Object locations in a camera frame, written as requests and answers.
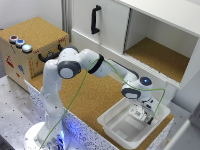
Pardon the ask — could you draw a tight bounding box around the wooden drawer box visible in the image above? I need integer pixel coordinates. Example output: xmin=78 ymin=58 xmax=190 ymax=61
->
xmin=0 ymin=16 xmax=71 ymax=92

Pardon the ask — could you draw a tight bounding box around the black door handle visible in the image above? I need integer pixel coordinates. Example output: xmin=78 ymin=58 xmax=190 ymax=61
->
xmin=90 ymin=4 xmax=102 ymax=35

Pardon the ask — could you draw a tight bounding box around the white sliding door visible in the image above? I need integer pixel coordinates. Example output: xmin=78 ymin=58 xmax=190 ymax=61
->
xmin=71 ymin=0 xmax=131 ymax=54

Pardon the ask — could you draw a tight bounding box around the blue button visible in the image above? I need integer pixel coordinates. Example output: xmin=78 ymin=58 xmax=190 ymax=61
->
xmin=15 ymin=38 xmax=26 ymax=48

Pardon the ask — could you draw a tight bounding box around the green cable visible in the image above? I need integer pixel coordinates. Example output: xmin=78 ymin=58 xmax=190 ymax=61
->
xmin=38 ymin=57 xmax=167 ymax=150

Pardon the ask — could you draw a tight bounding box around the white plastic box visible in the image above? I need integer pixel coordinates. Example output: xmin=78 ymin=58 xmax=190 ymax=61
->
xmin=96 ymin=96 xmax=171 ymax=150

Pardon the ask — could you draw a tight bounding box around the white cabinet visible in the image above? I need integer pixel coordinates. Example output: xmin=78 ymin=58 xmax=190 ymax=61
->
xmin=69 ymin=0 xmax=200 ymax=108

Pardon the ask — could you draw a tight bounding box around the green button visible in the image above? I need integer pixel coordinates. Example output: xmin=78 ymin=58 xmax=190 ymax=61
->
xmin=21 ymin=43 xmax=34 ymax=54

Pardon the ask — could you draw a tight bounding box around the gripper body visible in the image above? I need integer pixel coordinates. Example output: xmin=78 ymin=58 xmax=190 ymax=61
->
xmin=129 ymin=101 xmax=156 ymax=126

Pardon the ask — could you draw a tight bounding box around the red button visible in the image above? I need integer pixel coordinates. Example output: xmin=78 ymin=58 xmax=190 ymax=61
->
xmin=9 ymin=34 xmax=19 ymax=45

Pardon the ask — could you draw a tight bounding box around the black drawer handle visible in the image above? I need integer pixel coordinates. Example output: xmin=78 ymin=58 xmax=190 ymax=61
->
xmin=37 ymin=43 xmax=65 ymax=64

